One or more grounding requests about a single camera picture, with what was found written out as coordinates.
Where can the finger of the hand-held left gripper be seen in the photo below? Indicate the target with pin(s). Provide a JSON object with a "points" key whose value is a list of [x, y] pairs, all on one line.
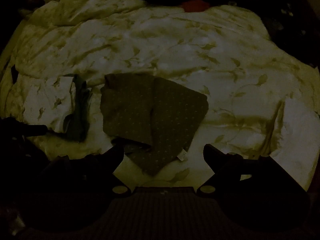
{"points": [[37, 130]]}

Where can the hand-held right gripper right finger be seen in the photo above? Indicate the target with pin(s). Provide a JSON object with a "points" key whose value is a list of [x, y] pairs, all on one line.
{"points": [[209, 152]]}

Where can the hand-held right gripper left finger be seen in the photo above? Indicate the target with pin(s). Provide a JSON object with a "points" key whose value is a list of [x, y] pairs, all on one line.
{"points": [[117, 153]]}

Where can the green small cloth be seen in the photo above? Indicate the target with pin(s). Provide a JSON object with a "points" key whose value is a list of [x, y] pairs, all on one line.
{"points": [[79, 110]]}

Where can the dotted dark pants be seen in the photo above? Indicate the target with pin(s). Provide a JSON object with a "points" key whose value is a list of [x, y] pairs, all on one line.
{"points": [[150, 115]]}

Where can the leaf print white comforter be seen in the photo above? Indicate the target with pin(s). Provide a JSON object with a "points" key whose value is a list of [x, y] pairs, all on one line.
{"points": [[190, 62]]}

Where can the red cloth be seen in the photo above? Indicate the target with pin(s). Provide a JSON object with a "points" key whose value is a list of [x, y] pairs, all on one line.
{"points": [[196, 6]]}

